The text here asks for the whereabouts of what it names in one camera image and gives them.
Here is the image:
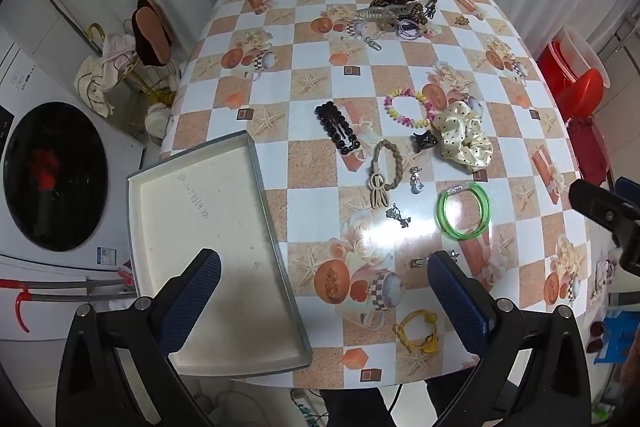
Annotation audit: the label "beige braided hair tie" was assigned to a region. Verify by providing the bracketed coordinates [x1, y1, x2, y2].
[366, 138, 405, 212]

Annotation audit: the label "blue plastic stool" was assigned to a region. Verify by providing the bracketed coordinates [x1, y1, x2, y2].
[594, 310, 639, 364]

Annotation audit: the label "patterned checkered tablecloth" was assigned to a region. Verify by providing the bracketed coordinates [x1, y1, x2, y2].
[163, 0, 592, 388]

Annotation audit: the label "green translucent bracelet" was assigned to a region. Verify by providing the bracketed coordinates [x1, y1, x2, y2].
[436, 182, 492, 241]

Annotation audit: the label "white shallow tray box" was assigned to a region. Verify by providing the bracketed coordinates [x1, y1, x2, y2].
[128, 131, 312, 377]

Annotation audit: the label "small silver charm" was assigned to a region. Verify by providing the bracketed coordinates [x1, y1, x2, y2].
[409, 167, 424, 194]

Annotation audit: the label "brown black slipper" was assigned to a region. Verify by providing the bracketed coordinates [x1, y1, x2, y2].
[131, 0, 174, 67]

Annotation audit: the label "yellow cord hair tie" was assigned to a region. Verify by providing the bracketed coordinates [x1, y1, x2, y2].
[392, 309, 440, 355]

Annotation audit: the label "pastel spiral hair tie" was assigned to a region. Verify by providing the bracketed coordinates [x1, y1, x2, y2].
[383, 88, 435, 131]

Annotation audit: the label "white power strip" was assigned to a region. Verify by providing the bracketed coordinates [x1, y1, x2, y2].
[290, 389, 321, 427]

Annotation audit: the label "purple hair ties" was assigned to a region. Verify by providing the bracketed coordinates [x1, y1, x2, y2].
[395, 17, 426, 41]

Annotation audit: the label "silver spiked hair clip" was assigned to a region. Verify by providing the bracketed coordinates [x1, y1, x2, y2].
[409, 251, 460, 269]

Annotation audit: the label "red handled mop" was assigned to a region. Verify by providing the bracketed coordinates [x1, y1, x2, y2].
[1, 279, 136, 334]

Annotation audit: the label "white washing machine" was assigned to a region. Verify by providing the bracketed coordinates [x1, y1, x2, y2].
[1, 32, 143, 341]

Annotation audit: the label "small black claw clip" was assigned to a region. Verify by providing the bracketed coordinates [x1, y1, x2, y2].
[410, 130, 438, 153]

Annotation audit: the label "black beaded hair clip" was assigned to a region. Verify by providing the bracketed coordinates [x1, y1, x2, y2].
[314, 101, 360, 156]

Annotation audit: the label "silver chain charm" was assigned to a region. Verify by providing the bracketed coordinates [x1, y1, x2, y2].
[385, 204, 411, 229]

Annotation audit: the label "red plastic basin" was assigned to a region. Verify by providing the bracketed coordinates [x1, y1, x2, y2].
[537, 26, 611, 121]

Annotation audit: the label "gold wire rack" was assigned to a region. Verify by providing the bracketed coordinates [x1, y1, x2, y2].
[85, 23, 177, 131]

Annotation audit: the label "cream polka dot scrunchie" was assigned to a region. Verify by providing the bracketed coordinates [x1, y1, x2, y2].
[432, 101, 494, 172]

